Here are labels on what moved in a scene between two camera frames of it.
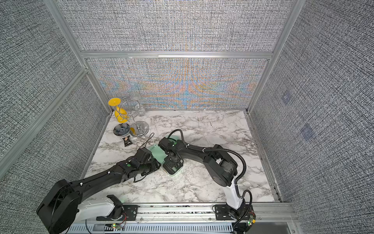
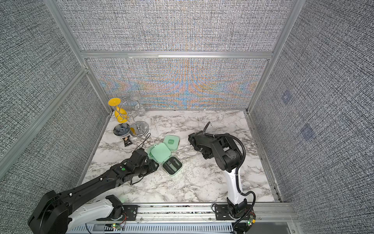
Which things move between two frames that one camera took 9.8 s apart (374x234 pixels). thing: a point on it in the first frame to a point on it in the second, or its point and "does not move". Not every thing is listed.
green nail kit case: (169, 166) does not move
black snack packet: (127, 141) does not move
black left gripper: (155, 165) does not move
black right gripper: (168, 164) to (208, 156)
